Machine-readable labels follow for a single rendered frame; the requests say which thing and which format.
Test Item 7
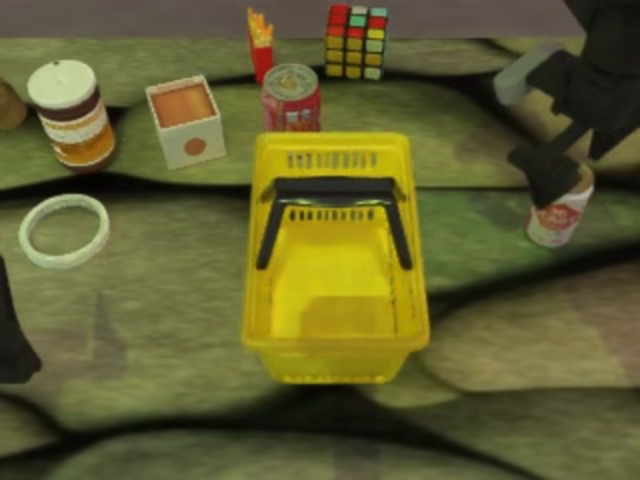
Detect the brown jar with white lid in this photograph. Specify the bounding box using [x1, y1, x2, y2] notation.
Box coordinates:
[26, 59, 118, 174]

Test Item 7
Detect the yellow plastic shopping basket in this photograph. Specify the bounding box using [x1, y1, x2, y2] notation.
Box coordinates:
[240, 130, 432, 387]

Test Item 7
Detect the white tape ring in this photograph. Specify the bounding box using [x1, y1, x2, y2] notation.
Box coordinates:
[17, 193, 111, 271]

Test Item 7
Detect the green camouflage table cloth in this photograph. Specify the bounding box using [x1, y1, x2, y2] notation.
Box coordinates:
[0, 35, 640, 480]

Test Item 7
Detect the white square box orange top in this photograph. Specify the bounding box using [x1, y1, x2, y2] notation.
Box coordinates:
[144, 74, 228, 171]

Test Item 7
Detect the red french fries box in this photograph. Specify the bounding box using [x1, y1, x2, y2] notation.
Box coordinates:
[245, 6, 276, 87]

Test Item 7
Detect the multicoloured puzzle cube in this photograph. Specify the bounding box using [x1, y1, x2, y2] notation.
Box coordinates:
[324, 3, 391, 82]

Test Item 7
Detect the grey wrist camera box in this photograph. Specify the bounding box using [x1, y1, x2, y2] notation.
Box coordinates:
[493, 44, 564, 107]

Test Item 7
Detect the brown round object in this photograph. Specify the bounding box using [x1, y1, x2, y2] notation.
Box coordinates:
[0, 78, 28, 132]

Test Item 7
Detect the white metal can red print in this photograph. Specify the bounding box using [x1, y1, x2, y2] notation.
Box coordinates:
[524, 164, 596, 249]

